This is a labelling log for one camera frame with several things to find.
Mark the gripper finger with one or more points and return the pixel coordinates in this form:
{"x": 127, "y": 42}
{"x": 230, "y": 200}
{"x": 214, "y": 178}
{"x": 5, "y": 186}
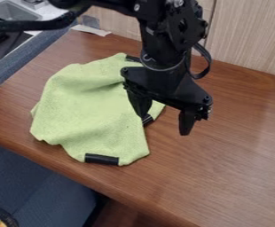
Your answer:
{"x": 140, "y": 104}
{"x": 186, "y": 122}

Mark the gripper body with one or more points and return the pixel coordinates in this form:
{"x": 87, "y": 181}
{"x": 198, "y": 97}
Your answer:
{"x": 169, "y": 84}

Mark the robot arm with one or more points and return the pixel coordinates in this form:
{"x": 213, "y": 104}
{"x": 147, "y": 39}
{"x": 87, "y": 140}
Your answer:
{"x": 159, "y": 35}

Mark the light green cloth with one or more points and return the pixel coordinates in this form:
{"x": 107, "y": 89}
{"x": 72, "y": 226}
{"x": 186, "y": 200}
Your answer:
{"x": 84, "y": 109}

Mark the white paper scrap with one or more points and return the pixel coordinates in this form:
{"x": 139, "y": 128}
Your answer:
{"x": 91, "y": 30}

